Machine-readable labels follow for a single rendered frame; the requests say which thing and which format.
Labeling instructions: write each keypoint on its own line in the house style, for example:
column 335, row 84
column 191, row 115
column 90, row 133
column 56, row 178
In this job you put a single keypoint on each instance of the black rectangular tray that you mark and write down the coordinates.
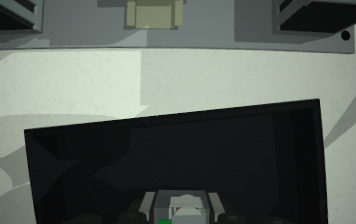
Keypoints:
column 265, row 165

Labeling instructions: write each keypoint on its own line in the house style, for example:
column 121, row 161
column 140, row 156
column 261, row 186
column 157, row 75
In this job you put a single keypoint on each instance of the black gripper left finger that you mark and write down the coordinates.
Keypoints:
column 140, row 212

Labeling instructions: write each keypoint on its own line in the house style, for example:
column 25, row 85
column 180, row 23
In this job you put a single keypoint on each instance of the grey relay panel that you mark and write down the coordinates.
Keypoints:
column 274, row 25

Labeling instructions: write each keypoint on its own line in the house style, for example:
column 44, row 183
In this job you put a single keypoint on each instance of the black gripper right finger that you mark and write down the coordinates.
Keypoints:
column 218, row 215

